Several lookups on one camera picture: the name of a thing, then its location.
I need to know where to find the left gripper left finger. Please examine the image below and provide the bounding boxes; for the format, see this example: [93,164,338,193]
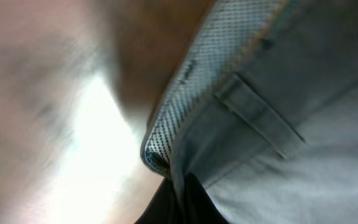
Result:
[135,179,182,224]

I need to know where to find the grey shorts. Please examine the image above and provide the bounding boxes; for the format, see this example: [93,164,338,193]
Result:
[141,0,358,223]

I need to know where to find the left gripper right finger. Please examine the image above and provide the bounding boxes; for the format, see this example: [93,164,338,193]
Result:
[184,173,229,224]

